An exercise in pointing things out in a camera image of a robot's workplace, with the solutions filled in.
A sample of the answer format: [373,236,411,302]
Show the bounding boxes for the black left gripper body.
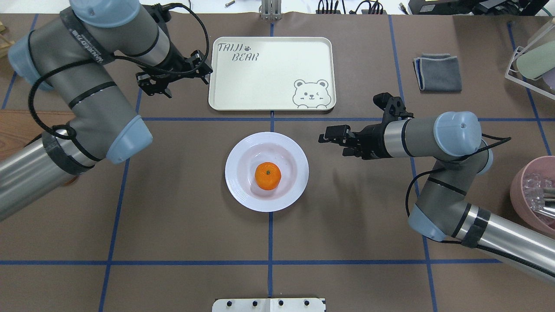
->
[136,50,213,96]

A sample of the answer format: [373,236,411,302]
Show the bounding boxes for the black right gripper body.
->
[347,123,392,160]

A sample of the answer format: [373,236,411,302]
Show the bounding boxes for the orange mandarin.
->
[255,162,281,190]

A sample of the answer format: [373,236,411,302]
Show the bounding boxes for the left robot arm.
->
[1,0,213,221]

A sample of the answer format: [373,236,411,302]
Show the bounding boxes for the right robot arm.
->
[319,112,555,283]

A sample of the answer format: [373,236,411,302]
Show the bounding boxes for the cream bear tray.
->
[208,37,336,111]

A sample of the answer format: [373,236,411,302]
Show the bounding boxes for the grey folded cloth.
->
[414,53,463,92]

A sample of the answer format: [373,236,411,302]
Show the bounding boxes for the wooden cutting board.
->
[0,109,75,160]

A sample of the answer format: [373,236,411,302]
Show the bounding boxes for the clear plastic ice pieces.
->
[522,172,555,218]

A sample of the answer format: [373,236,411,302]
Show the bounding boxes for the wooden cup rack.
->
[0,22,16,57]

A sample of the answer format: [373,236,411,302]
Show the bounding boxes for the green cup on rack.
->
[516,41,555,79]

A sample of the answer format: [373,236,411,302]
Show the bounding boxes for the metal scoop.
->
[531,187,555,219]

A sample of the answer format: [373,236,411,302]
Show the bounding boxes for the purple cup on rack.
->
[542,68,555,90]

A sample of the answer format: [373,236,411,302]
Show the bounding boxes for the pink bowl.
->
[509,156,555,237]

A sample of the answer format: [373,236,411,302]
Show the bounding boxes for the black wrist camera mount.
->
[372,92,414,124]

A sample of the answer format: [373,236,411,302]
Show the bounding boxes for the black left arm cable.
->
[28,3,211,140]

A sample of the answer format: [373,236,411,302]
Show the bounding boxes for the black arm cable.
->
[28,3,211,140]
[405,133,512,219]

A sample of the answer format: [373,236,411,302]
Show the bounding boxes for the aluminium frame post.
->
[258,0,283,22]

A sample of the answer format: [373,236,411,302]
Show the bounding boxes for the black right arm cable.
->
[405,133,512,219]

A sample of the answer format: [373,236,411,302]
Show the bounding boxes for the white wire cup rack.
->
[504,17,555,101]

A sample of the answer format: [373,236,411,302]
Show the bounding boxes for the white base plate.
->
[212,298,327,312]

